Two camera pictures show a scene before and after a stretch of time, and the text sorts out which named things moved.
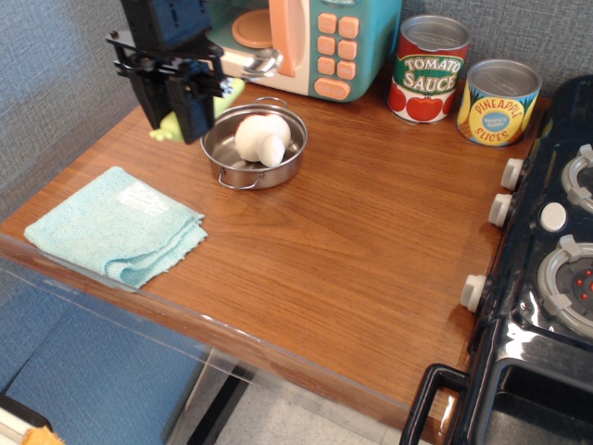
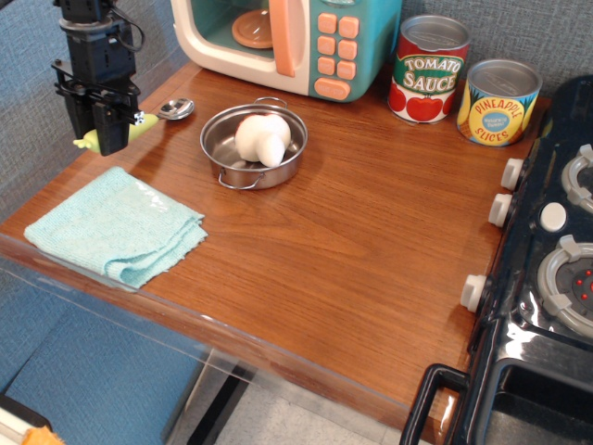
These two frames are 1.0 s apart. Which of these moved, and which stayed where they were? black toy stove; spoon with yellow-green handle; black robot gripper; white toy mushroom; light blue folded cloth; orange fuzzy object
Moved: spoon with yellow-green handle; black robot gripper
Stayed: black toy stove; light blue folded cloth; orange fuzzy object; white toy mushroom
